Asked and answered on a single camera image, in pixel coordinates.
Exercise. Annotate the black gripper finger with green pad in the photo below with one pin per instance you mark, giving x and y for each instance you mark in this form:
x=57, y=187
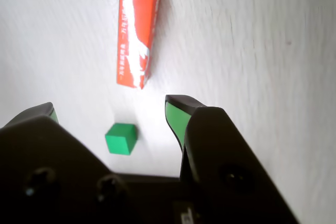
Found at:
x=223, y=155
x=52, y=176

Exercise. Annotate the green cube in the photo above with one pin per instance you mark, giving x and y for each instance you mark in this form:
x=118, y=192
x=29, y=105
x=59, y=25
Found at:
x=119, y=140

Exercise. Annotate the red white cardboard box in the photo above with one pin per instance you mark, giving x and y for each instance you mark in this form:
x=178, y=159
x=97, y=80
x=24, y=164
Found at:
x=136, y=37

